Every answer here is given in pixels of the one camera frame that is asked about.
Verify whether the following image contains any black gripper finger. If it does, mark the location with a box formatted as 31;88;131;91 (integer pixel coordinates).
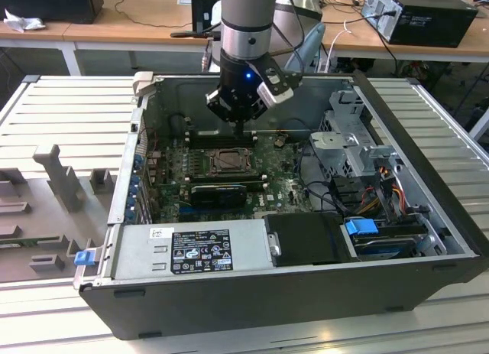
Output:
206;89;241;138
239;97;268;138

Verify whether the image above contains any CPU socket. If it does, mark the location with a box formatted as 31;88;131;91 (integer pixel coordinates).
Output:
206;146;261;178

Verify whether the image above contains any blue expansion slot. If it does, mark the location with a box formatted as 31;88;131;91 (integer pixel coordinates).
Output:
179;203;215;222

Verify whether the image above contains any green motherboard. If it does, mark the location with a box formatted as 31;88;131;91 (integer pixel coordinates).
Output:
147;134;319;223

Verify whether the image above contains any pale blue teach pendant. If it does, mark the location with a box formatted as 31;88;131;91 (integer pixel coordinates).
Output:
283;23;326;75

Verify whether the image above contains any grey case release latch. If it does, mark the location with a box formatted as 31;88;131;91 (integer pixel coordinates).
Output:
132;71;156;99

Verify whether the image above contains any small black computer tower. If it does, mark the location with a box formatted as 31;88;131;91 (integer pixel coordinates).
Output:
190;0;222;37

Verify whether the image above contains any black graphics card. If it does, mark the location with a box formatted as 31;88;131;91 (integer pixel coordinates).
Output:
189;183;248;209

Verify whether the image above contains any silver drive cage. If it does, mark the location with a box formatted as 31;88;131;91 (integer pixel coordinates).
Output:
309;88;406;187

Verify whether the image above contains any wooden desk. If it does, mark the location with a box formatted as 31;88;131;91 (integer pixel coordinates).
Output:
63;0;213;70
0;0;112;76
320;0;489;64

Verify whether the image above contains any black plastic shroud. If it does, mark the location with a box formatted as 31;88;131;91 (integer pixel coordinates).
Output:
263;211;362;267

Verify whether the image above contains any blue disk carrier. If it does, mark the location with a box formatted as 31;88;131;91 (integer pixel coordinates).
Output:
343;218;380;243

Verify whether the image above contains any silver power supply unit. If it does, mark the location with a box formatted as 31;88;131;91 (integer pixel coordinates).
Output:
110;218;274;282

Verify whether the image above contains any hard disk drive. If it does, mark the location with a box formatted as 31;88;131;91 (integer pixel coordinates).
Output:
353;233;419;261

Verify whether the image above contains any black desktop computer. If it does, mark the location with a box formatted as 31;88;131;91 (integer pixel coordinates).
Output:
361;0;479;49

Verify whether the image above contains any black PC case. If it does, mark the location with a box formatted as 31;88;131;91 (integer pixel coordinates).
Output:
72;71;489;342

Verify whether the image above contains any black box on desk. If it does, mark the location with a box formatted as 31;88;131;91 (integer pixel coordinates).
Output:
0;0;105;25

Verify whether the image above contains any grey parts rack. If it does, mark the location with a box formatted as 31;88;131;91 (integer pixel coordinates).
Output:
0;143;119;284

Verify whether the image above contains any crumpled white paper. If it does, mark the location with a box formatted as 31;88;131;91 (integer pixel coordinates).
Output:
2;8;47;34

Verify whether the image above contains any green RAM stick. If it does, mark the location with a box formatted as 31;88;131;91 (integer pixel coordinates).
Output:
0;237;30;251

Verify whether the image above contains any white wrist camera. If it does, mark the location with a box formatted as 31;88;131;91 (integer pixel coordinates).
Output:
256;69;294;109

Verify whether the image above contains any black round cable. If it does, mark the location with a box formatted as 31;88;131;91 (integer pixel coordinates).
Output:
296;139;347;217

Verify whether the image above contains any white cable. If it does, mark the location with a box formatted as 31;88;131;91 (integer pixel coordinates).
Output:
326;21;353;74

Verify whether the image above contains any black flat cable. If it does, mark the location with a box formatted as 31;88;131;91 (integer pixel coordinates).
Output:
375;184;399;226

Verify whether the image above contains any orange yellow wire bundle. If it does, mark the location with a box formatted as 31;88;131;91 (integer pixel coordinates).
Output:
390;177;410;218

